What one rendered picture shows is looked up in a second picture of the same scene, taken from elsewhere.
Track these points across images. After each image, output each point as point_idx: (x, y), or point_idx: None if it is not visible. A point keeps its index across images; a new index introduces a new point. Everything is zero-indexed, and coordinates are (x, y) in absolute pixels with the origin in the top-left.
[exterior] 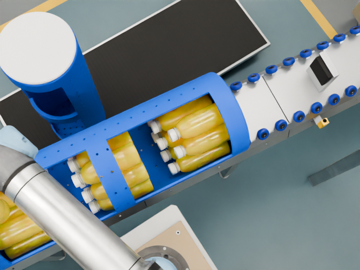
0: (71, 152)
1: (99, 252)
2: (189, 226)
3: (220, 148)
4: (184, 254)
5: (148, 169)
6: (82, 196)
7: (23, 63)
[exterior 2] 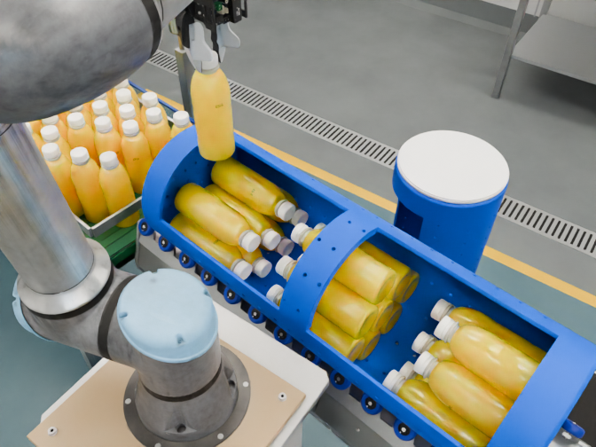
0: (335, 198)
1: None
2: (302, 416)
3: (477, 442)
4: (246, 421)
5: (372, 364)
6: (283, 256)
7: (422, 160)
